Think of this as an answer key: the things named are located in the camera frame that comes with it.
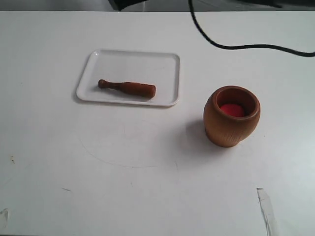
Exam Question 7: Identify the brown wooden pestle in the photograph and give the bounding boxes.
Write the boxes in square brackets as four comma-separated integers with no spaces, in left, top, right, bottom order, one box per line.
[98,79,157,98]

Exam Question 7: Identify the brown wooden mortar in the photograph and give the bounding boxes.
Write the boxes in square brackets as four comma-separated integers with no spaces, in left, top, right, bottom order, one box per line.
[203,86,260,148]

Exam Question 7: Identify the red object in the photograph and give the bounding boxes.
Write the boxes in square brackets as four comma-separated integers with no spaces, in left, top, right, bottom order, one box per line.
[220,104,245,117]

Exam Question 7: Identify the white rectangular plastic tray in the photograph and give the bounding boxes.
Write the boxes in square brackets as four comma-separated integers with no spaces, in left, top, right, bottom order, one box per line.
[76,49,180,107]

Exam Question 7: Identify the clear tape strip right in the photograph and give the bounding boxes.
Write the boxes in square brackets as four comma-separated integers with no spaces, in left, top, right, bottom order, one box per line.
[256,188,278,236]

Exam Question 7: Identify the clear tape piece left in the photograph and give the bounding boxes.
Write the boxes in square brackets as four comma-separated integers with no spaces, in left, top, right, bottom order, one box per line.
[0,208,8,230]

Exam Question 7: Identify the black cable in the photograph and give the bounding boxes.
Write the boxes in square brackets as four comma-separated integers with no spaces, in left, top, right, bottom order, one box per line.
[188,0,315,58]

